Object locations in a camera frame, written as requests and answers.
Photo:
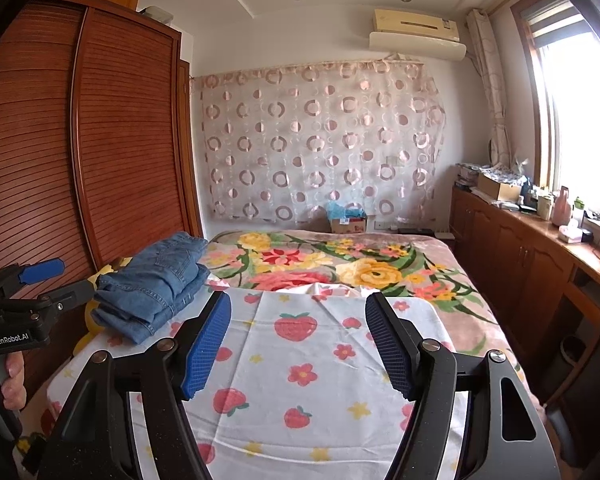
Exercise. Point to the white strawberry print sheet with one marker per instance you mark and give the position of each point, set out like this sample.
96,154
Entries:
305,350

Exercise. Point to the blue plastic bag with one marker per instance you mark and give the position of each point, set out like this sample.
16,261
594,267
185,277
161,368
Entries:
340,209

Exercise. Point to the wooden side cabinet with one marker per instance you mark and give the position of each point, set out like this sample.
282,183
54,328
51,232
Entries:
510,260

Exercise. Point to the stack of books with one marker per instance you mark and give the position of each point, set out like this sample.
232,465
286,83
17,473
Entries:
467,175

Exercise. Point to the pink tissue box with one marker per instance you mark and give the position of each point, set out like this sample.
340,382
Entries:
570,234

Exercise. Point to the pink bottle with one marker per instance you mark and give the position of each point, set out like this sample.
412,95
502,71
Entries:
561,212

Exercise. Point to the patterned window curtain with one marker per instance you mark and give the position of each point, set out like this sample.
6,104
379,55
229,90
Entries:
490,85

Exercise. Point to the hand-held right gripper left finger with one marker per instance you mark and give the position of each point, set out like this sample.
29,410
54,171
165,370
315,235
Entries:
207,345

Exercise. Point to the white jar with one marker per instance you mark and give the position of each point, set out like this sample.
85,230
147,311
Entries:
545,208

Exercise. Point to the wooden slatted wardrobe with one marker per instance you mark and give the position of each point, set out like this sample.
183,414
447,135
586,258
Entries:
130,135

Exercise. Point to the small cardboard box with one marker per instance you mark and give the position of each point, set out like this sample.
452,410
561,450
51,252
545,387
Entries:
347,226

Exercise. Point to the grey box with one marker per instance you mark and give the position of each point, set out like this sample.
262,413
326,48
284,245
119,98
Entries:
155,13

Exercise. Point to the yellow plush toy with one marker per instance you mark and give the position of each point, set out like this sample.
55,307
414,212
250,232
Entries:
92,317

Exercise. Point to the window roller blind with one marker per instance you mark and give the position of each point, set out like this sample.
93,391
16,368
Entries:
550,15

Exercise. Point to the open cardboard box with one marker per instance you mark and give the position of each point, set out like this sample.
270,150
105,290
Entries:
500,190

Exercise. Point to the wall air conditioner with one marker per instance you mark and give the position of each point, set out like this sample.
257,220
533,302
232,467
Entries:
415,40

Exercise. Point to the green capped bottle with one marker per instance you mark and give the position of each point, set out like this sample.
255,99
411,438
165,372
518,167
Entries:
578,210

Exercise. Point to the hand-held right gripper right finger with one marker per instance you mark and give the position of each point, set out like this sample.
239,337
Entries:
390,350

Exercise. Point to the light blue denim jeans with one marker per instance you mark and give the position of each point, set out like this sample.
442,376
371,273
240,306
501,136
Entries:
175,260

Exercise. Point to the sheer circle-patterned curtain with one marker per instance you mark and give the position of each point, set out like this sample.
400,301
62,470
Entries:
320,135

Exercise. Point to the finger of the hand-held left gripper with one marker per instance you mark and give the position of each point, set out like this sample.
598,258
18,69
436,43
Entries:
70,294
42,270

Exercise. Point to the floral blanket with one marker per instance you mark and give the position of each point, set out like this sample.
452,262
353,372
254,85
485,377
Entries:
380,270

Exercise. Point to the person's left hand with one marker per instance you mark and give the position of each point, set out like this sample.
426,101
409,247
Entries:
15,385

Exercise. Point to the wooden framed window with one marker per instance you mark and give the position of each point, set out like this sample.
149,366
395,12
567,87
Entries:
580,125

